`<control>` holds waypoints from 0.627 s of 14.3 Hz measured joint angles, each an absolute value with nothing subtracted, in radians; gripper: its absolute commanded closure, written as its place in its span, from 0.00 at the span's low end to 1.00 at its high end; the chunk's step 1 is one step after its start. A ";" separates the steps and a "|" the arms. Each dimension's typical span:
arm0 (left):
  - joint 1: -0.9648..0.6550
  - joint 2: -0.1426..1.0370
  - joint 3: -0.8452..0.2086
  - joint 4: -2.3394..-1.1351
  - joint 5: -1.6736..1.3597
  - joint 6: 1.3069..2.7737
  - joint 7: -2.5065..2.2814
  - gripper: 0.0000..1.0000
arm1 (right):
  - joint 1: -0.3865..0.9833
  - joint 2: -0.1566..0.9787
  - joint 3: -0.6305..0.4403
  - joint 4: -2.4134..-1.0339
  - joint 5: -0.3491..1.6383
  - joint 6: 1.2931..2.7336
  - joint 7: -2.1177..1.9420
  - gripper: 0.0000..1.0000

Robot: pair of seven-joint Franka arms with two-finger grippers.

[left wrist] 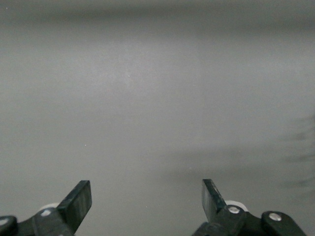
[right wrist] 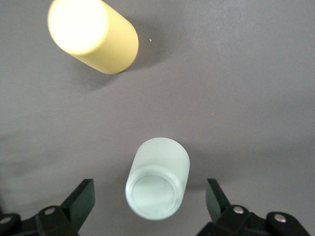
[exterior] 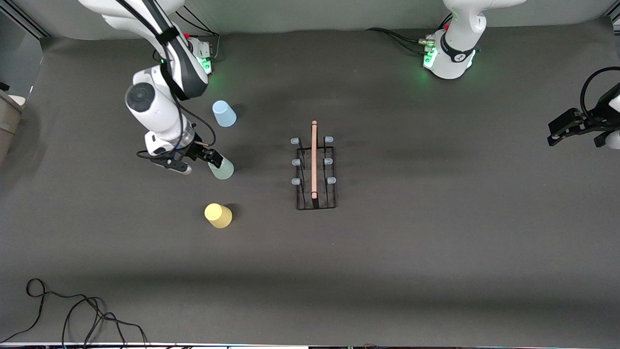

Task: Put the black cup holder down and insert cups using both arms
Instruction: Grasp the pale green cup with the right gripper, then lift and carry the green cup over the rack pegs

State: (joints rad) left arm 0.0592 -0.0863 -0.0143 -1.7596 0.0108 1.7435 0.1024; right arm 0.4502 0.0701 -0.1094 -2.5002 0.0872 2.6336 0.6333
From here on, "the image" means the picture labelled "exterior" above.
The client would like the pale green plastic cup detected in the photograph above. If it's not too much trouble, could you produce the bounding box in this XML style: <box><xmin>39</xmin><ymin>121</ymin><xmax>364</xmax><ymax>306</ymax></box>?
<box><xmin>208</xmin><ymin>156</ymin><xmax>235</xmax><ymax>180</ymax></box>

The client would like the black wire cup holder rack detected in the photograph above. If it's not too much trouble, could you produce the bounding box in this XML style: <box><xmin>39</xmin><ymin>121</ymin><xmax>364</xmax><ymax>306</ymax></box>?
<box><xmin>290</xmin><ymin>120</ymin><xmax>338</xmax><ymax>211</ymax></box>

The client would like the light blue plastic cup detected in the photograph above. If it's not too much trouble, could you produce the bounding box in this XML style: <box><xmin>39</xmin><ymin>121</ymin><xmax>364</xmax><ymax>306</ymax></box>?
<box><xmin>212</xmin><ymin>100</ymin><xmax>238</xmax><ymax>128</ymax></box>

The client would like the yellow plastic cup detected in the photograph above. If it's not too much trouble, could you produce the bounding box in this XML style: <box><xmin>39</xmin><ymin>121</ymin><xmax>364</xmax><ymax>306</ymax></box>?
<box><xmin>204</xmin><ymin>203</ymin><xmax>233</xmax><ymax>229</ymax></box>

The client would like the dark grey table mat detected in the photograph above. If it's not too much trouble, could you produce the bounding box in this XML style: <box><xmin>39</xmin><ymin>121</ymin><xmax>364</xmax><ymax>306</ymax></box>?
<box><xmin>0</xmin><ymin>19</ymin><xmax>620</xmax><ymax>346</ymax></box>

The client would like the black right arm base cable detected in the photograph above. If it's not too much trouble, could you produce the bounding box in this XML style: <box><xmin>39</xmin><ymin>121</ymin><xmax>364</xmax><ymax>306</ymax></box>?
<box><xmin>174</xmin><ymin>4</ymin><xmax>222</xmax><ymax>63</ymax></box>

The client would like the black arm base cable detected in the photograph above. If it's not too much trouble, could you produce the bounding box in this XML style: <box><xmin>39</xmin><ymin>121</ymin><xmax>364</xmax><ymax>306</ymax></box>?
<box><xmin>174</xmin><ymin>4</ymin><xmax>222</xmax><ymax>63</ymax></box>
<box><xmin>366</xmin><ymin>12</ymin><xmax>453</xmax><ymax>55</ymax></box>

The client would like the thin black loose cable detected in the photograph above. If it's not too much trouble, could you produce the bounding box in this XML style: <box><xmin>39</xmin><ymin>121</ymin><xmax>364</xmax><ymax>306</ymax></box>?
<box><xmin>0</xmin><ymin>278</ymin><xmax>149</xmax><ymax>349</ymax></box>

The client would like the black metal frame rail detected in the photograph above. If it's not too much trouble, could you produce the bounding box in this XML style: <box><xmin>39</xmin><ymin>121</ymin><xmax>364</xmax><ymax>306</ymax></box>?
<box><xmin>0</xmin><ymin>0</ymin><xmax>50</xmax><ymax>38</ymax></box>

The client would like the black left arm base cable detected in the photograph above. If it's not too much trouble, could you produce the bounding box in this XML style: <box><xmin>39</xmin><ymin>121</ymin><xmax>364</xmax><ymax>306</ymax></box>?
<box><xmin>366</xmin><ymin>12</ymin><xmax>453</xmax><ymax>55</ymax></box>

